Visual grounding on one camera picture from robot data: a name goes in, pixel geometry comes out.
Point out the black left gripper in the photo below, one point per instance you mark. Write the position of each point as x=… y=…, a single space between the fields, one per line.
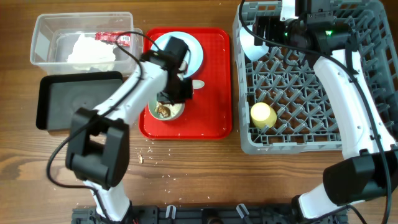
x=164 y=97

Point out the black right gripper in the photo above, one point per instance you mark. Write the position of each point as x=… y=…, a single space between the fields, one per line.
x=265 y=28

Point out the rice and food leftovers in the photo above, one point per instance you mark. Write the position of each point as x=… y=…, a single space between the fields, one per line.
x=167 y=111

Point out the green bowl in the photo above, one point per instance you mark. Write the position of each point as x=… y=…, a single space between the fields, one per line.
x=152 y=105

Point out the light blue bowl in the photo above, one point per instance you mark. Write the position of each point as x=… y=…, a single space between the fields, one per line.
x=251 y=51

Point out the yellow plastic cup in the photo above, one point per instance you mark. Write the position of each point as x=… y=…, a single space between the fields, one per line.
x=263 y=115

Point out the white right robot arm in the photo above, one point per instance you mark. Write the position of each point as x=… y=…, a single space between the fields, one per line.
x=369 y=166

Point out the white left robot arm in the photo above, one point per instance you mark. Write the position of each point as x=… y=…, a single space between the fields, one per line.
x=98 y=144

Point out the grey dishwasher rack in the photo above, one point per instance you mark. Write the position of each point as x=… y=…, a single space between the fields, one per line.
x=283 y=80

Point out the clear plastic waste bin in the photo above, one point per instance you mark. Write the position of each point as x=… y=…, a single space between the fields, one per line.
x=55 y=35

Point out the black waste tray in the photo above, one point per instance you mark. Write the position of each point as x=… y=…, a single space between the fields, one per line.
x=60 y=96

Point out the white plastic spoon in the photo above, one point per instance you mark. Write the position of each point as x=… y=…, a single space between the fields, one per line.
x=198 y=84

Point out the light blue plate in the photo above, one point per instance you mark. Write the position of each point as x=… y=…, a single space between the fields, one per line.
x=195 y=55

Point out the red serving tray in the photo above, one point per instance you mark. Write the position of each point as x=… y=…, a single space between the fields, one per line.
x=209 y=114

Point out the red snack wrapper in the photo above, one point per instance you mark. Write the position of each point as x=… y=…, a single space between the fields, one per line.
x=114 y=37

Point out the crumpled white paper napkin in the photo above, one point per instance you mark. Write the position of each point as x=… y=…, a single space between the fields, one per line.
x=89 y=50

